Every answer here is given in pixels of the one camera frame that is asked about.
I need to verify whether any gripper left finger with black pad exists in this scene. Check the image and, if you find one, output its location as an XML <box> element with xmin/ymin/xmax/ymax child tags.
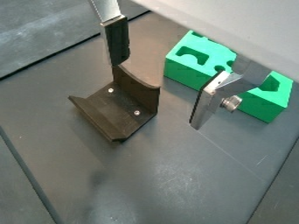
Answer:
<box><xmin>88</xmin><ymin>0</ymin><xmax>129</xmax><ymax>67</ymax></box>

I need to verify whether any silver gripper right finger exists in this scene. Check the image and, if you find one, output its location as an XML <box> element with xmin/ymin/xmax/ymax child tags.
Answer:
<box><xmin>189</xmin><ymin>55</ymin><xmax>271</xmax><ymax>130</ymax></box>

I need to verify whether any green shape sorting board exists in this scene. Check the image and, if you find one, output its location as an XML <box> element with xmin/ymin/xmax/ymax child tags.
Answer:
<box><xmin>163</xmin><ymin>31</ymin><xmax>293</xmax><ymax>123</ymax></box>

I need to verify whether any black curved object holder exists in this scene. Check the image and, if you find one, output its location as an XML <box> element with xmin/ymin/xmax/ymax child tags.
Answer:
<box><xmin>69</xmin><ymin>66</ymin><xmax>160</xmax><ymax>142</ymax></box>

